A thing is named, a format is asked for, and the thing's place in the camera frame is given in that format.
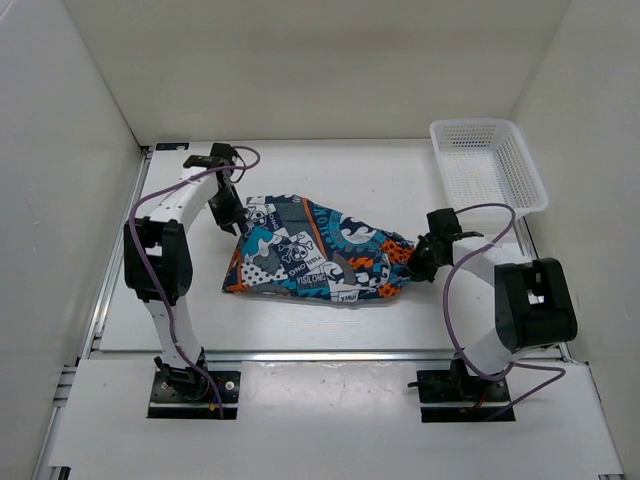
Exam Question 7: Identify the colourful patterned shorts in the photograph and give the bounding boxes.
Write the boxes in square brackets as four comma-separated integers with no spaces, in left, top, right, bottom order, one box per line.
[222,194,414,303]

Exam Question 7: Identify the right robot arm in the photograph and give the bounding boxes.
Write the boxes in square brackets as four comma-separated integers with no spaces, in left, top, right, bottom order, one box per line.
[407,203,578,400]

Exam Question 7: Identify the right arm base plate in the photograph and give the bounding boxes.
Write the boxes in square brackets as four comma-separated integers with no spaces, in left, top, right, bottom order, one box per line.
[407,370,516,424]

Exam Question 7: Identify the aluminium front rail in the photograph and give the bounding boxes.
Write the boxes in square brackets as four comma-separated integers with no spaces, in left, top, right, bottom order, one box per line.
[199,349,566,364]

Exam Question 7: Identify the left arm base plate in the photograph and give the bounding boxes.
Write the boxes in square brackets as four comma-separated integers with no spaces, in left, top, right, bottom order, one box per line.
[147,366,241,420]

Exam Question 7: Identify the purple cable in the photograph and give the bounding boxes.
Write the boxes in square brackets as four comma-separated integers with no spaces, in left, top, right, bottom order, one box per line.
[127,144,262,420]
[443,201,567,422]

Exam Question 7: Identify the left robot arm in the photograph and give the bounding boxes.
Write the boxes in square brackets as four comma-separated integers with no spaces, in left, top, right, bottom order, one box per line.
[123,143,253,408]

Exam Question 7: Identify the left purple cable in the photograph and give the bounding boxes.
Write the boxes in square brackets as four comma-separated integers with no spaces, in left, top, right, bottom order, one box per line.
[127,144,262,420]

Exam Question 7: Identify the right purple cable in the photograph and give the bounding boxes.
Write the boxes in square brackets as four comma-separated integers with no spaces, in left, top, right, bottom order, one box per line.
[443,201,567,422]

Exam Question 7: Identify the white plastic basket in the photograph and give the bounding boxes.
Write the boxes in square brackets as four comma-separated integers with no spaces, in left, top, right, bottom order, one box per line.
[429,118,549,227]

